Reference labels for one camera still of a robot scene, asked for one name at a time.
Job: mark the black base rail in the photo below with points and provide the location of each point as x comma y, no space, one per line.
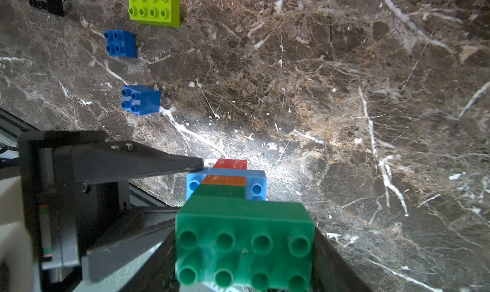
16,242

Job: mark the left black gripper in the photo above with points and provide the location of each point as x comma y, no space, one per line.
75,216

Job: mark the blue 2x2 lego brick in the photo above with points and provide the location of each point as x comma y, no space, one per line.
140,99
120,43

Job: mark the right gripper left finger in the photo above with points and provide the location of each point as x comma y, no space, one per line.
158,272

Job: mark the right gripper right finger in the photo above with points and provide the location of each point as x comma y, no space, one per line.
330,272

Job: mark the lime green 2x4 lego brick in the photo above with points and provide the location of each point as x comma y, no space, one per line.
155,12

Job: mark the light blue 2x4 lego brick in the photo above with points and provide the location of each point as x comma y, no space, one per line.
256,181

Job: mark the green 2x2 lego brick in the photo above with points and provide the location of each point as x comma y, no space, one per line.
215,190

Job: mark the red 2x2 lego brick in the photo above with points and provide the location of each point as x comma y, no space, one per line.
231,164

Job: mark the orange 2x2 lego brick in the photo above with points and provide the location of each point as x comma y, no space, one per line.
225,180

